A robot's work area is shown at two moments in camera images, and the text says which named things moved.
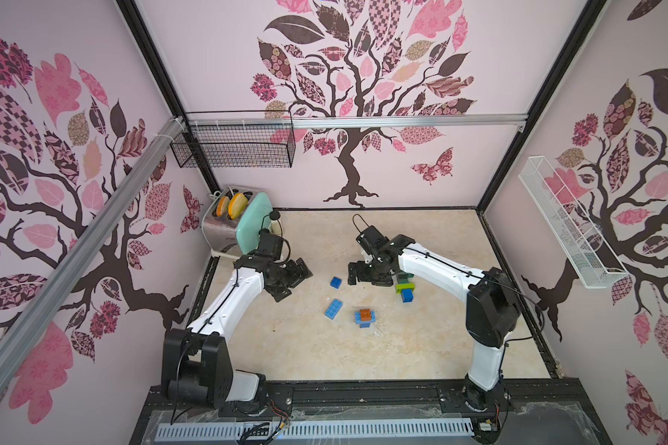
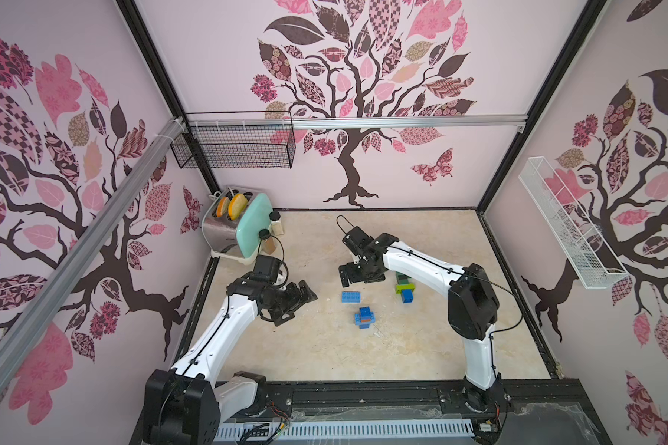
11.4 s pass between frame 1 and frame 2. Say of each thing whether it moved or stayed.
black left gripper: moved
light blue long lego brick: moved
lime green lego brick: stayed
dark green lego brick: stayed
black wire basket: stayed
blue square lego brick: moved
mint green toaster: stayed
